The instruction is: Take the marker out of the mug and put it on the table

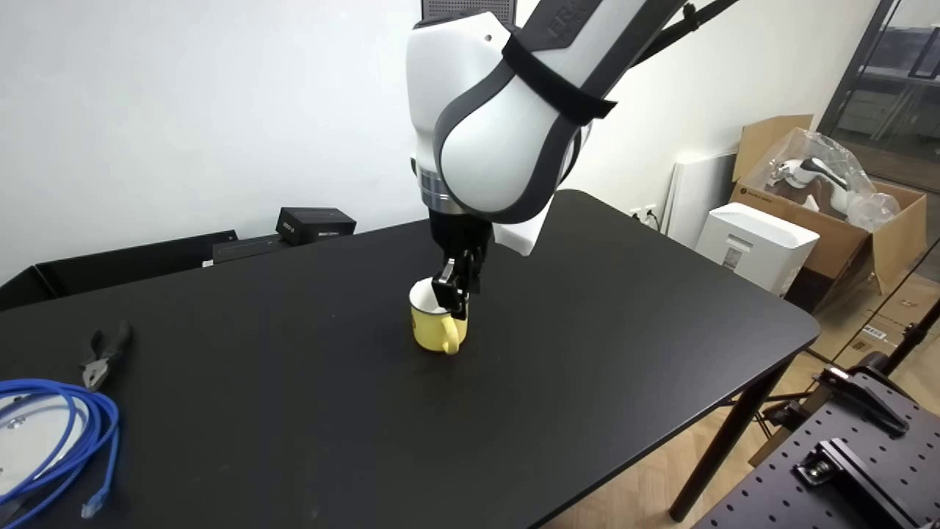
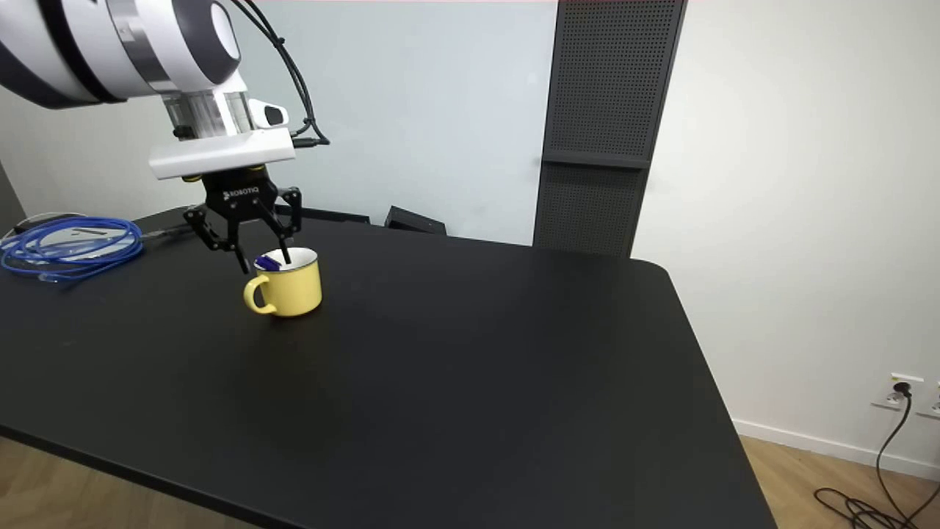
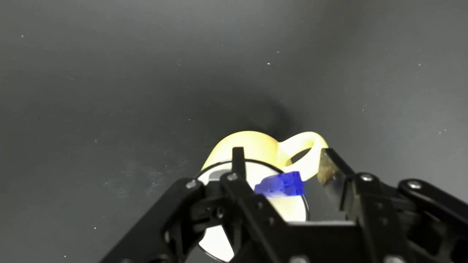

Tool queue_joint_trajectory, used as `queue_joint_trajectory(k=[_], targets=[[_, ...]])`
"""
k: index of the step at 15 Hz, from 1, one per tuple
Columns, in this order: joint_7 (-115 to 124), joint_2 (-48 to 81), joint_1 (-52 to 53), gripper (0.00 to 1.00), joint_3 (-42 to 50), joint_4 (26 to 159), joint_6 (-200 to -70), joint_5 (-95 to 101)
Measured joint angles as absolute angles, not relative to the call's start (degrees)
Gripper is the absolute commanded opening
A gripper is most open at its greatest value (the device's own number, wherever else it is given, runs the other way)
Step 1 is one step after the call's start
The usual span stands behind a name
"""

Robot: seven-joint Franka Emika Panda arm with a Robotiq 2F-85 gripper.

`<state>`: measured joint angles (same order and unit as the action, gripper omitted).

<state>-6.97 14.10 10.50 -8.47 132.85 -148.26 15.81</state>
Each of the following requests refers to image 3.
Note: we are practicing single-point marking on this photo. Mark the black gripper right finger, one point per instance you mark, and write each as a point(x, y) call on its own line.
point(404, 219)

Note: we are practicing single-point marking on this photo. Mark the yellow and white mug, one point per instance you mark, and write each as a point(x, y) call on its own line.
point(258, 148)

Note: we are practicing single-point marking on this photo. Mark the blue marker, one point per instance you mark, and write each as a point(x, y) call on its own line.
point(283, 184)

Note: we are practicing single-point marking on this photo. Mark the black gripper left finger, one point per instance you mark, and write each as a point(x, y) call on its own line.
point(195, 224)

